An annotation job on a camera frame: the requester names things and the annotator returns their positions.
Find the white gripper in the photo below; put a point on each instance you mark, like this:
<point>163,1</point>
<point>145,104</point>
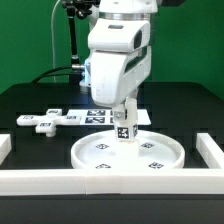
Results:
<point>119,63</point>

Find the white round table top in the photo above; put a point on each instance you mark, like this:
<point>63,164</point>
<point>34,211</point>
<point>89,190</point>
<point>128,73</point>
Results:
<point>149,150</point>

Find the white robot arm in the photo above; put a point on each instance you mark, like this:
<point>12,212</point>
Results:
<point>128,10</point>

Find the white marker sheet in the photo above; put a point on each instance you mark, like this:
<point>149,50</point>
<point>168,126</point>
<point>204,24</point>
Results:
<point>104,116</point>

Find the white cross-shaped table base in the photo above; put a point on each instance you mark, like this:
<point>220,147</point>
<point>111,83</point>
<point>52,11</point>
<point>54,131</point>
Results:
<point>47,124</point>

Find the white obstacle fence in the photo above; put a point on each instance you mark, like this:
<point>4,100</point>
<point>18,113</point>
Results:
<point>81,181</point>

